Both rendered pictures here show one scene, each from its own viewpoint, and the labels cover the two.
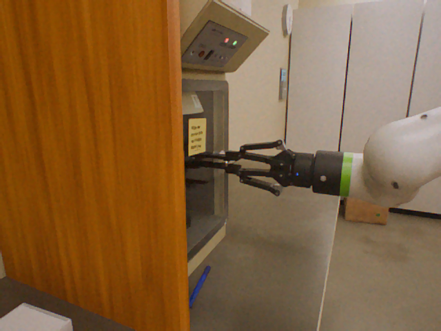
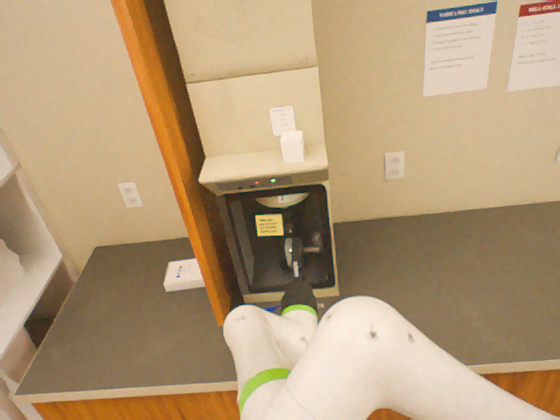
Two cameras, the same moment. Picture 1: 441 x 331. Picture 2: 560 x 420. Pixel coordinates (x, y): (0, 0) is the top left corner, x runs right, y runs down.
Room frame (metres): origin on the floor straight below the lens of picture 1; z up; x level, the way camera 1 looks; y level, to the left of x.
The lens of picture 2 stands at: (0.36, -0.96, 2.05)
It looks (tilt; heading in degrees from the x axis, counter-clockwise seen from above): 35 degrees down; 73
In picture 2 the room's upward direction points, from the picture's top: 10 degrees counter-clockwise
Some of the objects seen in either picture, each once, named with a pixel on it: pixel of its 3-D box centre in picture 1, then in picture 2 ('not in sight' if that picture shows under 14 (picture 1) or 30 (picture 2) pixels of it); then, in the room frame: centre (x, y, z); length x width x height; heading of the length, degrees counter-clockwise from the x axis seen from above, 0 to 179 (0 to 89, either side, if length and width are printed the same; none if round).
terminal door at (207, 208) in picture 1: (201, 169); (281, 244); (0.66, 0.05, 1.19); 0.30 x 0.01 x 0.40; 156
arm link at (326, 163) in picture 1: (326, 172); (300, 308); (0.60, -0.22, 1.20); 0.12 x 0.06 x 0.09; 156
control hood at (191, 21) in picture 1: (221, 43); (266, 177); (0.64, 0.00, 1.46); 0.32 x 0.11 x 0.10; 156
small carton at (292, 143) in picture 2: (236, 9); (292, 146); (0.71, -0.03, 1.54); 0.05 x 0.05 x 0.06; 61
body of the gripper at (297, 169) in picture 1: (291, 168); (298, 287); (0.63, -0.15, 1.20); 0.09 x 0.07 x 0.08; 66
